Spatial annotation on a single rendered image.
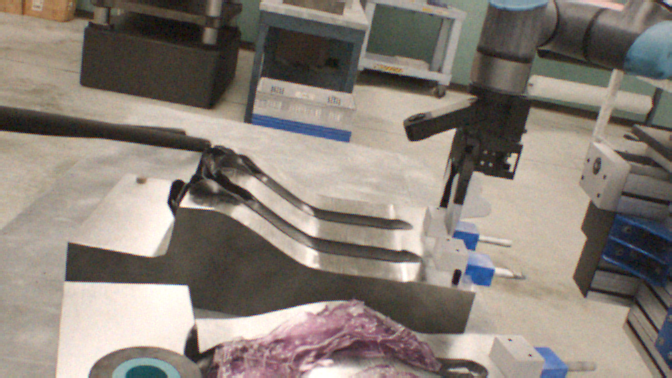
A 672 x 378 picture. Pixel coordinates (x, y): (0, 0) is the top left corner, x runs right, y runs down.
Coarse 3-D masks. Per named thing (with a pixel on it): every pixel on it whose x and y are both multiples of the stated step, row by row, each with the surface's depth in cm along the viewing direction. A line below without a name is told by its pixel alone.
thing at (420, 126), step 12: (444, 108) 97; (456, 108) 95; (468, 108) 94; (480, 108) 94; (408, 120) 96; (420, 120) 95; (432, 120) 94; (444, 120) 94; (456, 120) 94; (468, 120) 94; (480, 120) 94; (408, 132) 95; (420, 132) 95; (432, 132) 95
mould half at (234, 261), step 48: (144, 192) 101; (192, 192) 86; (96, 240) 84; (144, 240) 87; (192, 240) 83; (240, 240) 83; (288, 240) 87; (336, 240) 93; (384, 240) 95; (432, 240) 98; (192, 288) 85; (240, 288) 85; (288, 288) 85; (336, 288) 85; (384, 288) 85; (432, 288) 85
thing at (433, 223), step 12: (432, 216) 99; (444, 216) 100; (432, 228) 99; (444, 228) 99; (456, 228) 100; (468, 228) 101; (468, 240) 100; (480, 240) 102; (492, 240) 102; (504, 240) 102
